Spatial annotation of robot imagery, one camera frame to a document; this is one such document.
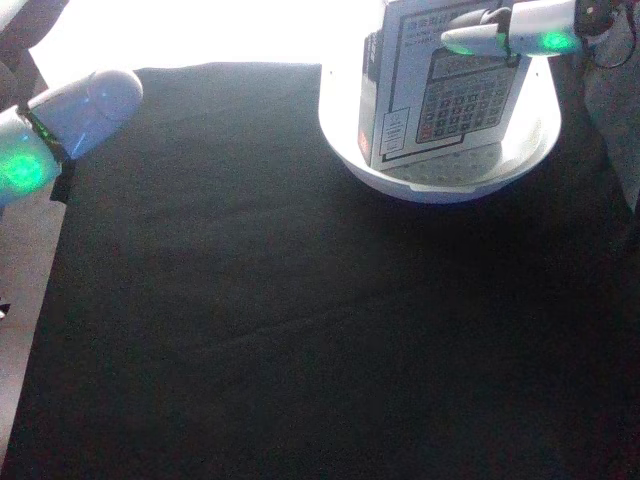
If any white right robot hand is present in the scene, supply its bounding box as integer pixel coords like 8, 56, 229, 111
440, 0, 586, 57

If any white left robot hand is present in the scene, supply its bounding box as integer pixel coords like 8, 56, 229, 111
0, 67, 145, 209

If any black table cloth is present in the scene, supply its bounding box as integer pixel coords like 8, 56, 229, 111
0, 60, 640, 480

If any white perforated plastic basket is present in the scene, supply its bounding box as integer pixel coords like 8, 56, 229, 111
317, 49, 564, 205

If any blue calculator box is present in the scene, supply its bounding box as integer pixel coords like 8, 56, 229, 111
357, 0, 524, 172

